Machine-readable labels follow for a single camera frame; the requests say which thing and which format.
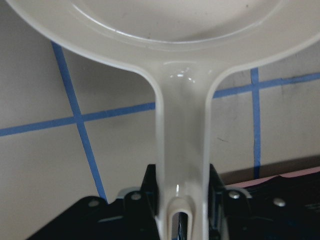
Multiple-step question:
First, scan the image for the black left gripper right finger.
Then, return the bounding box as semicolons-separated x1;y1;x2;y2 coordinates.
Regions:
208;166;320;240

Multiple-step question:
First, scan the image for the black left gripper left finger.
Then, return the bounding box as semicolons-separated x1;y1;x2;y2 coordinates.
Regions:
29;164;160;240

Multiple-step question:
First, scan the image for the black bag lined bin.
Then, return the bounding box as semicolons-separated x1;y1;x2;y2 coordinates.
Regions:
227;167;320;201

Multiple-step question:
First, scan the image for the beige plastic dustpan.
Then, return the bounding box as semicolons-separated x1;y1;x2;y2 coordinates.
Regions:
8;0;320;240

